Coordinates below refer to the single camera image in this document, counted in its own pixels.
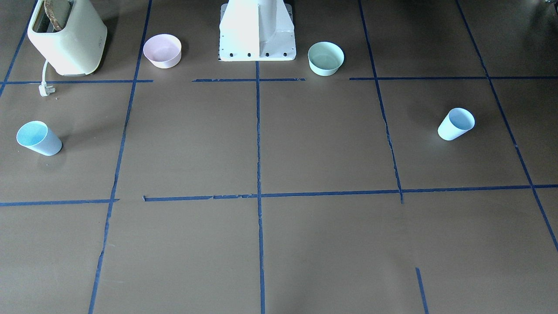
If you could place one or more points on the light blue cup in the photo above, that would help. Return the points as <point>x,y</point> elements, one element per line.
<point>38,137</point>
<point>457,122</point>

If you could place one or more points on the mint green bowl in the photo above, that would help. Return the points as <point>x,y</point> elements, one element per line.
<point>325,58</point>

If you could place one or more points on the pink bowl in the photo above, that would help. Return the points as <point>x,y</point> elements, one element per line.
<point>163,50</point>

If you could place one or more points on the cream toaster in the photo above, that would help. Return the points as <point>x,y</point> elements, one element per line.
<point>77,49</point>

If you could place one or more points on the toast slice in toaster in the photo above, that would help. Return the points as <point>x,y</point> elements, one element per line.
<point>52,8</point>

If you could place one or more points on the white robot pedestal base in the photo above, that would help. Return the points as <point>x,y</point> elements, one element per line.
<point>257,30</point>

